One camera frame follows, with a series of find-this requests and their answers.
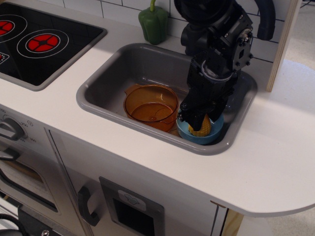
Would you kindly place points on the grey oven door handle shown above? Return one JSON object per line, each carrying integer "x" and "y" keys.
{"x": 9, "y": 155}

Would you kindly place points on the wooden side panel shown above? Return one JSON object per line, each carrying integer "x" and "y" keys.
{"x": 289, "y": 22}

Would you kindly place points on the grey oven knob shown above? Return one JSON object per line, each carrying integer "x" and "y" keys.
{"x": 11, "y": 130}

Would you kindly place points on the yellow toy corn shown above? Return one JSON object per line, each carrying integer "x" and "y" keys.
{"x": 204, "y": 130}

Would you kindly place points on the blue bowl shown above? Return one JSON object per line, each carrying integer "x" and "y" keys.
{"x": 216, "y": 127}

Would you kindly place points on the green toy bell pepper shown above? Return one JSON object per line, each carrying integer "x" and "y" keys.
{"x": 154, "y": 22}

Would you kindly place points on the grey sink basin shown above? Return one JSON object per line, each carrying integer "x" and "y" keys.
{"x": 103, "y": 93}

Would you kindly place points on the oven door with window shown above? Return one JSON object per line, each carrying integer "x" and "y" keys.
{"x": 34, "y": 180}

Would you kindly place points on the black cabinet door handle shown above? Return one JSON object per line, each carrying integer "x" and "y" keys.
{"x": 83, "y": 197}

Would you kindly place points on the grey dispenser panel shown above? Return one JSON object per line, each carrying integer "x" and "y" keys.
{"x": 132, "y": 211}

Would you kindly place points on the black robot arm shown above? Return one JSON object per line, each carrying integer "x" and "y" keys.
{"x": 218, "y": 38}

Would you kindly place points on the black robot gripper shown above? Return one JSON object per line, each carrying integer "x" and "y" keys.
{"x": 208, "y": 95}

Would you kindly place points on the black toy stovetop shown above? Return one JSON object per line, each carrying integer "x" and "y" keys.
{"x": 37, "y": 47}

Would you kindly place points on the orange transparent pot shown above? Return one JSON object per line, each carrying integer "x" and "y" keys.
{"x": 152, "y": 105}

